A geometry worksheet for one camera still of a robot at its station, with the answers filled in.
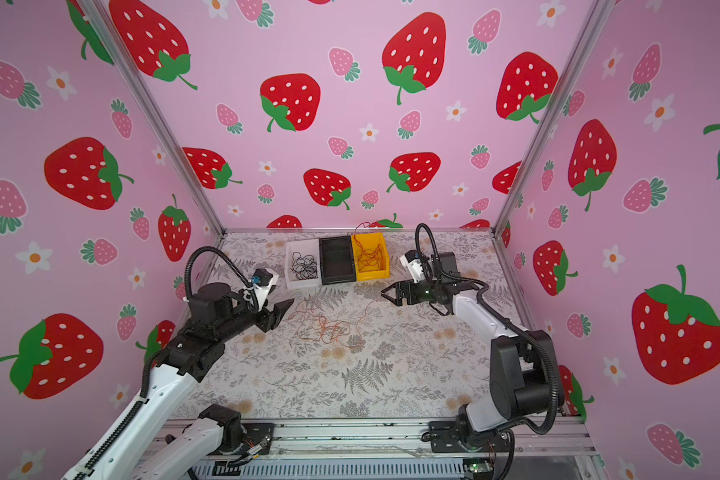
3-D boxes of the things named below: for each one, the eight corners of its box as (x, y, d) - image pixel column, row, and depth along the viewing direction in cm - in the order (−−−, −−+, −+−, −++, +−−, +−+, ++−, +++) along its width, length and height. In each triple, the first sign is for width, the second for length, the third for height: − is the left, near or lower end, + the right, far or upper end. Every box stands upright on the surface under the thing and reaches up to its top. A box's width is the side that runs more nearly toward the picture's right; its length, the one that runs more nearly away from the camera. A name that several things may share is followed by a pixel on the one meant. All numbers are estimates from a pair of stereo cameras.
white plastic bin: (290, 292, 105) (285, 280, 99) (291, 255, 116) (286, 242, 110) (323, 288, 106) (320, 275, 100) (320, 251, 117) (317, 238, 111)
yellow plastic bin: (357, 282, 107) (356, 272, 102) (352, 245, 118) (351, 234, 114) (391, 278, 108) (392, 267, 103) (383, 242, 120) (383, 231, 115)
